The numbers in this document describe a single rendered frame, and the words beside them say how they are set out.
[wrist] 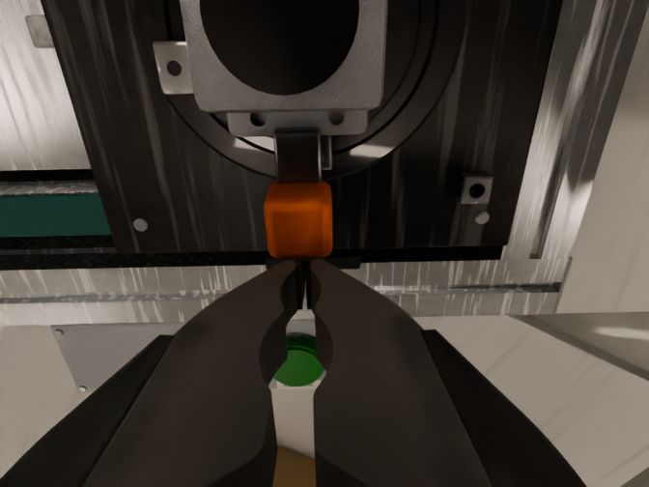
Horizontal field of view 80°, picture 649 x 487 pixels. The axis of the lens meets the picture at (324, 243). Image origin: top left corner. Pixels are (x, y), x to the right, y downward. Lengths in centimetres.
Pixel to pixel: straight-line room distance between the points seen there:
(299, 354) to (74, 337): 16
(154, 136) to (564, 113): 22
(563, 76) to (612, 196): 19
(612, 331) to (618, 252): 147
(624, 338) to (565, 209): 171
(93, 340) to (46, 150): 14
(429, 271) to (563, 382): 31
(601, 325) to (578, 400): 130
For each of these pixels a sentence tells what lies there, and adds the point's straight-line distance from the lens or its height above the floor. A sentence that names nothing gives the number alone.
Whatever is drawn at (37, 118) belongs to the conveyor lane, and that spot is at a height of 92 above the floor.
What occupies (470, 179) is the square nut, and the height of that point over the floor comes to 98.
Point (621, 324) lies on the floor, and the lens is 192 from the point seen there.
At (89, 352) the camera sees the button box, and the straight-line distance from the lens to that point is 34.
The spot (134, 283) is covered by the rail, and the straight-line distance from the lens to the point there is 29.
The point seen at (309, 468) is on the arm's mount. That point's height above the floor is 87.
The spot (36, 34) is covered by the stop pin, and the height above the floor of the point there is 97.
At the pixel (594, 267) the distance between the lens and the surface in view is 46.
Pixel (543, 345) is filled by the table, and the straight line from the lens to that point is 49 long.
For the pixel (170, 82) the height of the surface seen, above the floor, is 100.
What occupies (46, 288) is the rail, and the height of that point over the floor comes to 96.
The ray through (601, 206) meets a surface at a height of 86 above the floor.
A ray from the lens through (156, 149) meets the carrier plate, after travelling 23.
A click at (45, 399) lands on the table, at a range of 58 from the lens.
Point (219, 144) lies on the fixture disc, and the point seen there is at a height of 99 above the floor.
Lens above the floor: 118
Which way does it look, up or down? 62 degrees down
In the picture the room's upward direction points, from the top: 179 degrees clockwise
